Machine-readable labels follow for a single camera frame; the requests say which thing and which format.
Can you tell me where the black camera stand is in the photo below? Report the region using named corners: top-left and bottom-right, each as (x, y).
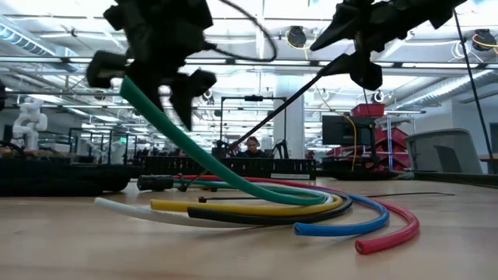
top-left (219, 94), bottom-right (288, 156)

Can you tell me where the red storage bin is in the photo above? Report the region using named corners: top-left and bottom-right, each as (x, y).
top-left (351, 103), bottom-right (386, 118)

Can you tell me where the yellow hanging cable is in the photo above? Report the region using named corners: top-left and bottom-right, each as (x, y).
top-left (342, 114), bottom-right (358, 172)

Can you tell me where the small black connector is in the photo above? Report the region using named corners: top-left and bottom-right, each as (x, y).
top-left (136, 174), bottom-right (175, 192)

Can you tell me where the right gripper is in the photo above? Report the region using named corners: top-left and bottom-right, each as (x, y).
top-left (310, 0), bottom-right (413, 91)

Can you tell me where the black aluminium frame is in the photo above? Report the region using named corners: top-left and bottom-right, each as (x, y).
top-left (412, 170), bottom-right (498, 188)

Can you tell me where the silver ventilation duct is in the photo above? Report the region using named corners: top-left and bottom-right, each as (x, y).
top-left (396, 69), bottom-right (495, 110)

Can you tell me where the stack of red bins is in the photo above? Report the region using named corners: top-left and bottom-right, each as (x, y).
top-left (373, 127), bottom-right (412, 172)

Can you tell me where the black ceiling cable reel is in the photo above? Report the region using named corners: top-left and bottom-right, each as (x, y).
top-left (286, 25), bottom-right (308, 49)
top-left (472, 28), bottom-right (498, 54)

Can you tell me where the white robot figure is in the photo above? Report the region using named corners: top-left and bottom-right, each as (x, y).
top-left (11, 96), bottom-right (49, 152)

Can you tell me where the black work glove grey cuff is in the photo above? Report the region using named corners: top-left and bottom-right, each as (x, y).
top-left (0, 157), bottom-right (133, 198)

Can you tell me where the person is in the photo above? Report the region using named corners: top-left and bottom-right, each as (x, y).
top-left (237, 135), bottom-right (269, 159)

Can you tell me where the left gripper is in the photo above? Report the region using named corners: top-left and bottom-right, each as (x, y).
top-left (103, 0), bottom-right (217, 131)

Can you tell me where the long ceiling light bar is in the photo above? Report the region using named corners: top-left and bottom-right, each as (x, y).
top-left (0, 57), bottom-right (498, 69)

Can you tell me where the black monitor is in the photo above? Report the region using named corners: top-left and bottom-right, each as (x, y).
top-left (321, 114), bottom-right (377, 148)

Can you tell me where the white pillar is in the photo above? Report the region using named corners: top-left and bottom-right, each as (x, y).
top-left (273, 75), bottom-right (306, 159)

